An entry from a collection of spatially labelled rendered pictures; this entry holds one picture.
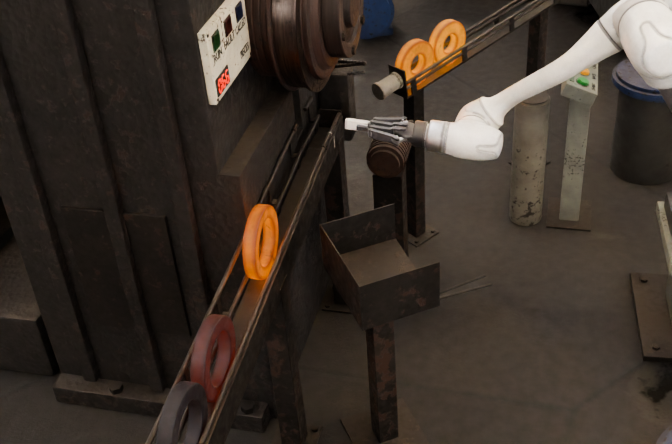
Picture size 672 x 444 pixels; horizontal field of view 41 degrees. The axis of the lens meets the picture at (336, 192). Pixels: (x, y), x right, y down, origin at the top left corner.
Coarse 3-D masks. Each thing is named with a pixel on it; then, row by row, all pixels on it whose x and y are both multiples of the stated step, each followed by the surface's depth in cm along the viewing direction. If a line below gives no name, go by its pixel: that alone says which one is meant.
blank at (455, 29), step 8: (440, 24) 300; (448, 24) 300; (456, 24) 302; (432, 32) 300; (440, 32) 299; (448, 32) 301; (456, 32) 304; (464, 32) 307; (432, 40) 300; (440, 40) 300; (456, 40) 306; (464, 40) 309; (440, 48) 302; (448, 48) 308; (456, 48) 307; (440, 56) 303; (440, 64) 305; (448, 64) 308
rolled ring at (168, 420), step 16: (176, 384) 180; (192, 384) 180; (176, 400) 175; (192, 400) 184; (160, 416) 173; (176, 416) 173; (192, 416) 187; (160, 432) 172; (176, 432) 174; (192, 432) 186
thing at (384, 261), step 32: (320, 224) 226; (352, 224) 230; (384, 224) 234; (352, 256) 233; (384, 256) 232; (352, 288) 212; (384, 288) 209; (416, 288) 213; (384, 320) 214; (384, 352) 239; (384, 384) 245; (352, 416) 267; (384, 416) 252
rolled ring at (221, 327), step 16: (208, 320) 191; (224, 320) 194; (208, 336) 187; (224, 336) 199; (192, 352) 186; (208, 352) 187; (224, 352) 201; (192, 368) 186; (208, 368) 187; (224, 368) 200; (208, 384) 188; (208, 400) 190
